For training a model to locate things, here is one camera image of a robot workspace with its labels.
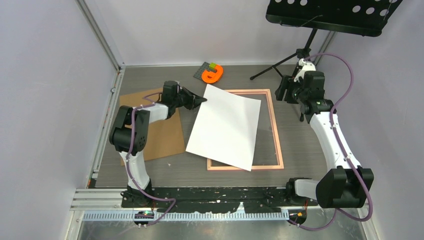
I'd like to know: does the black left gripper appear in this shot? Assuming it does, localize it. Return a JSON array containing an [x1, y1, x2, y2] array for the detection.
[[173, 87, 207, 111]]

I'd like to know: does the pink wooden picture frame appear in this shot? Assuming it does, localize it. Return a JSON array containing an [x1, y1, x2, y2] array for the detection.
[[206, 88, 285, 171]]

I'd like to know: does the cat and books photo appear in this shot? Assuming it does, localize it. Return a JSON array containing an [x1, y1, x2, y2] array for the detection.
[[186, 84, 261, 171]]

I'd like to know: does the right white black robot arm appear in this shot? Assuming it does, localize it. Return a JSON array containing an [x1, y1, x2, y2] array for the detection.
[[275, 70, 374, 209]]

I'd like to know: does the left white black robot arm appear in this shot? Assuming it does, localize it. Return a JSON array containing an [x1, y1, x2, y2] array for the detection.
[[109, 80, 207, 207]]

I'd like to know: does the grey building plate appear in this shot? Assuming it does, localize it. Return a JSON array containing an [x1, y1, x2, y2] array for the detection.
[[193, 62, 210, 81]]

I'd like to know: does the green toy brick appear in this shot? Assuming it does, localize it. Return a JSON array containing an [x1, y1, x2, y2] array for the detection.
[[208, 62, 217, 72]]

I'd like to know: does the brown cardboard backing board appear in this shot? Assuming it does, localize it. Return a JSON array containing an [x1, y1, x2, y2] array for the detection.
[[119, 88, 185, 162]]

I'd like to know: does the black music stand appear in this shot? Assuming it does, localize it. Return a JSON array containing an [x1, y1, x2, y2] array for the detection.
[[250, 0, 402, 80]]

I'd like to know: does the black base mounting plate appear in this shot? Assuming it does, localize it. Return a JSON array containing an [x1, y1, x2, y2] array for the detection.
[[120, 186, 317, 214]]

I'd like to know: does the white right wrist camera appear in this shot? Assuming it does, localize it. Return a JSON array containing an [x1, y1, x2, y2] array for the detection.
[[292, 58, 317, 83]]

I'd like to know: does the orange plastic ring piece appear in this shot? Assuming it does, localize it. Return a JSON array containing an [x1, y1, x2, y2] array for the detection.
[[201, 64, 224, 85]]

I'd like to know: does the aluminium rail front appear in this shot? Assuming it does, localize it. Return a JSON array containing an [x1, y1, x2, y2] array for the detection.
[[70, 186, 373, 222]]

